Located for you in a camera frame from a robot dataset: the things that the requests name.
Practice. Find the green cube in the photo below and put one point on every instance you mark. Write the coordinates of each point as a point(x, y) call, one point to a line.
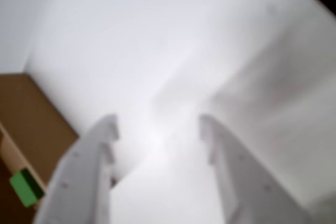
point(23, 190)

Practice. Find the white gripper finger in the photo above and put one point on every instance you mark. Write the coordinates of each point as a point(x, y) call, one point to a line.
point(78, 182)
point(249, 195)

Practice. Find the brown cardboard box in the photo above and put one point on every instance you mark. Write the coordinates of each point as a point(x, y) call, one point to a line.
point(39, 119)

